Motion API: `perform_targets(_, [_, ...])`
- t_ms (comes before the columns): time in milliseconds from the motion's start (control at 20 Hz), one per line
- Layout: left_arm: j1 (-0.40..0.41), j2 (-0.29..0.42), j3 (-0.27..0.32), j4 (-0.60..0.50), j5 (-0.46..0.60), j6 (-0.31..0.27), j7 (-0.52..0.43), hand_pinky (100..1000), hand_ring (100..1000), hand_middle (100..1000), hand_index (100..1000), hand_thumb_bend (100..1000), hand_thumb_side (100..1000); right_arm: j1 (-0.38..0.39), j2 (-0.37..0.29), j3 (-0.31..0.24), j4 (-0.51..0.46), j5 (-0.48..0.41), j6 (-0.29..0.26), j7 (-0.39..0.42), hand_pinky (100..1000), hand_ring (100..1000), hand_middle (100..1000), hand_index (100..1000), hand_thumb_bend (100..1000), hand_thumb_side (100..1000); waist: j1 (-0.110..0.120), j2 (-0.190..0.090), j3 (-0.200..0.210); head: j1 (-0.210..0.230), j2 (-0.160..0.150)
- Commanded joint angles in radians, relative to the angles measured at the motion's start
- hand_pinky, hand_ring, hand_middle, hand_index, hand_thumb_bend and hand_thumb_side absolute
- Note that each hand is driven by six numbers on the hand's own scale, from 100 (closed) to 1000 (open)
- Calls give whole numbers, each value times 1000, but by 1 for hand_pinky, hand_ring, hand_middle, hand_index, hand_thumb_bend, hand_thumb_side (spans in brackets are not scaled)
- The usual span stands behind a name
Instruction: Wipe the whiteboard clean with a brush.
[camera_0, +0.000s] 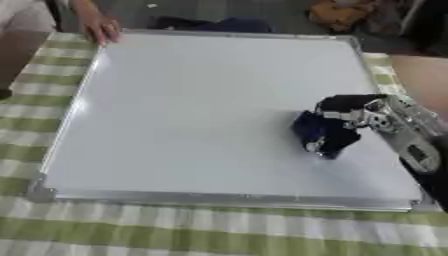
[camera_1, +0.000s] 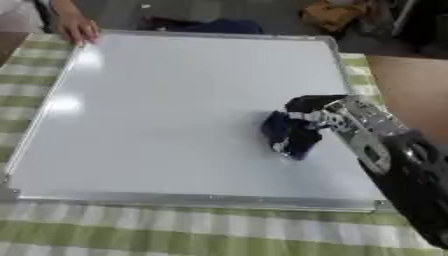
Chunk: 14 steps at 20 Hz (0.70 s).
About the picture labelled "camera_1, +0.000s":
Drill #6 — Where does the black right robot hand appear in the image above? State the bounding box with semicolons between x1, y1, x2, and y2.
267;94;350;160

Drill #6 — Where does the dark blue bag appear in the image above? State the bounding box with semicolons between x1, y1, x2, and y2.
138;15;266;35

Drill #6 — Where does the white whiteboard with metal frame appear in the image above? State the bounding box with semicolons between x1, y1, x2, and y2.
0;29;392;213

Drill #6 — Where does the person's hand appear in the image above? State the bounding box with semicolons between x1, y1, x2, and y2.
56;13;102;47

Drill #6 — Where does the black chair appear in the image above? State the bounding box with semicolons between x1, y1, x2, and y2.
355;0;448;58

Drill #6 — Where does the yellow bag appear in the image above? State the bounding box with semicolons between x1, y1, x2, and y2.
299;0;370;34

